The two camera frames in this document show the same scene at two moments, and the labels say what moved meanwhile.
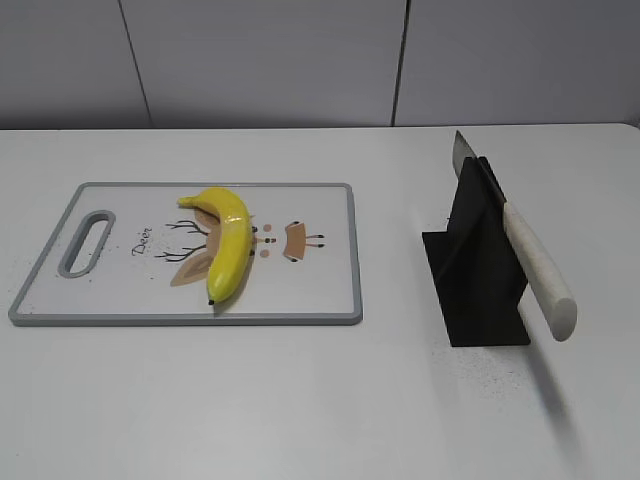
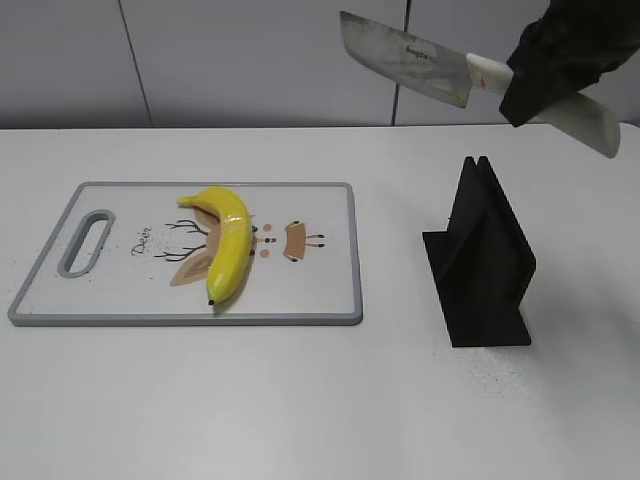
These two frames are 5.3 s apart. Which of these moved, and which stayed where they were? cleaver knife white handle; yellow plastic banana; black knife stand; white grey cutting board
Moved: cleaver knife white handle
Stayed: yellow plastic banana; white grey cutting board; black knife stand
